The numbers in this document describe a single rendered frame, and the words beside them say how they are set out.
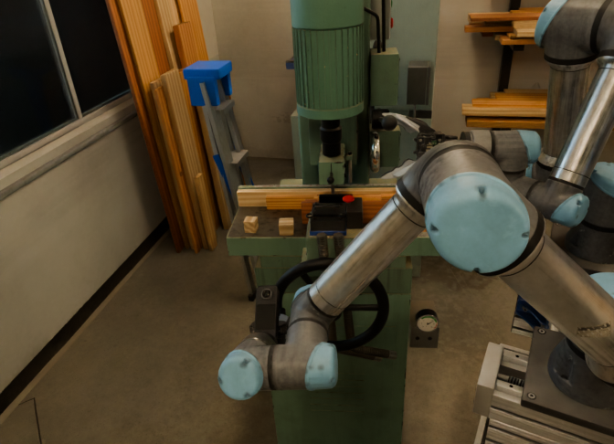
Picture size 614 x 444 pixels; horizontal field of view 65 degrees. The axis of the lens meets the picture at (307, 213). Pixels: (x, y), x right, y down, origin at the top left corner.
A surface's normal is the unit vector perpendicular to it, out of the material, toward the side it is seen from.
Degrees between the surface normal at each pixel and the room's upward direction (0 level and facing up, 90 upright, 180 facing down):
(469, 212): 85
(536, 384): 0
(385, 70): 90
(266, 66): 90
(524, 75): 90
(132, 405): 0
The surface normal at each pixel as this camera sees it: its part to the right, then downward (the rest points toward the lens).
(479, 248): -0.19, 0.41
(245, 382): -0.14, 0.03
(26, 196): 0.97, 0.07
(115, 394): -0.05, -0.87
